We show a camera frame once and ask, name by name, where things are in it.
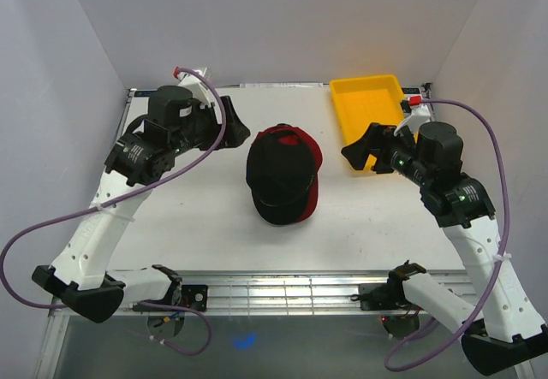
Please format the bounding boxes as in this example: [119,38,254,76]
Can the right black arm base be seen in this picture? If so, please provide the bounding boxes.
[350,280,440,311]

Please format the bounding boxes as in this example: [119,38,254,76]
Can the red baseball cap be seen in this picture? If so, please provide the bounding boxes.
[256,124,325,224]

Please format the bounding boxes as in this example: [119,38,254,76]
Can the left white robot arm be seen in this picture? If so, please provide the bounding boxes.
[32,86,250,323]

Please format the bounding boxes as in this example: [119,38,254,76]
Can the black cap gold logo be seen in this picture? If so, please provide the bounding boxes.
[246,131,320,227]

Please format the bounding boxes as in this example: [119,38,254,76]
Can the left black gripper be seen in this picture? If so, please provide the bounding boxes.
[170,96,250,157]

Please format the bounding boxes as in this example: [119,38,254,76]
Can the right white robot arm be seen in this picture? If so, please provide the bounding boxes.
[342,122,547,376]

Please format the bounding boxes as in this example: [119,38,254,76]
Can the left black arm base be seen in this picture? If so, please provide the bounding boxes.
[132,284,209,312]

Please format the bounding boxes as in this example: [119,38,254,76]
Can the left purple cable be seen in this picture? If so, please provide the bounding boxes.
[0,66,230,357]

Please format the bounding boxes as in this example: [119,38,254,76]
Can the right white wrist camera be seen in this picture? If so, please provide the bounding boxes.
[394,96,432,136]

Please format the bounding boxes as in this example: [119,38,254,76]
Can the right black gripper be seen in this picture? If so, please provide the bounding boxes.
[340,122,432,187]

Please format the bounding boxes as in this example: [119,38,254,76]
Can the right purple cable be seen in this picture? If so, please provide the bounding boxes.
[383,98,513,372]

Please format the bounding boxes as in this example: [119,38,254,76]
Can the yellow plastic tray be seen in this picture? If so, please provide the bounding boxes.
[329,74,404,146]

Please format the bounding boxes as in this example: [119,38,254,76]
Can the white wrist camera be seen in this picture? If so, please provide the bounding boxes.
[173,67,214,106]
[394,96,432,136]

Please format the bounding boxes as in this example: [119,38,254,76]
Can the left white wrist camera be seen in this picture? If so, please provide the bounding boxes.
[173,67,214,106]

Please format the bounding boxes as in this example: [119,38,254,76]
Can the aluminium frame rail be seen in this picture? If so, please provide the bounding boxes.
[49,269,515,318]

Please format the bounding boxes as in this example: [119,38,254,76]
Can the blue label sticker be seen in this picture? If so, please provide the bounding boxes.
[132,90,157,98]

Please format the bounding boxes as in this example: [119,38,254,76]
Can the purple cable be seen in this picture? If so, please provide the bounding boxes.
[0,66,230,357]
[383,98,513,372]

